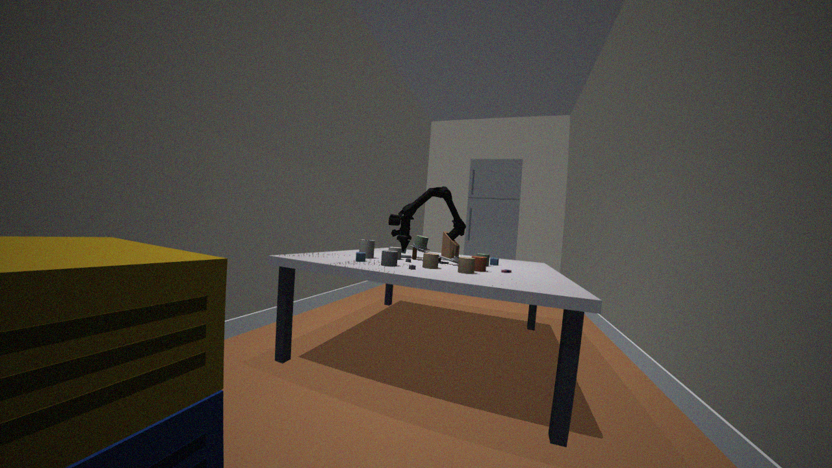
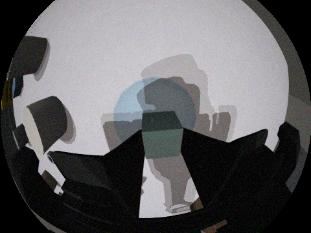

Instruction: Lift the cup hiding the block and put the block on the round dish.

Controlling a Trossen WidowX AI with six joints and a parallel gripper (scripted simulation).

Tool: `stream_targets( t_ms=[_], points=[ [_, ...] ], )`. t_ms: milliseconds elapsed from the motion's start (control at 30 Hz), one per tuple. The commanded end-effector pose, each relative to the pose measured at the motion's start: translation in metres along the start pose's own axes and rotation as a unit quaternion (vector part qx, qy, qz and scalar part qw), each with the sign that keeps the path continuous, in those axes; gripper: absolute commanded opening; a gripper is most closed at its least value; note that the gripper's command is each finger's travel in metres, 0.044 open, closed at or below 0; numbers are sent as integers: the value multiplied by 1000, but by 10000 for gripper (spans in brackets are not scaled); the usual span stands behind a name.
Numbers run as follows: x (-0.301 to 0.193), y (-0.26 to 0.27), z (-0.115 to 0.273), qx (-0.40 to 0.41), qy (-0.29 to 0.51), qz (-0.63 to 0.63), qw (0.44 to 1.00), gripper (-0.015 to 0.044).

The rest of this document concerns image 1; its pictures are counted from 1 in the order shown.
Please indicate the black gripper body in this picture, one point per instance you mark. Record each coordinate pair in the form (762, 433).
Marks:
(405, 234)

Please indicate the grey balance beam with round pans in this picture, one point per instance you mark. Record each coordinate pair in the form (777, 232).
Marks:
(422, 249)

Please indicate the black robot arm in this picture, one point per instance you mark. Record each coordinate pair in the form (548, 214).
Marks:
(410, 209)

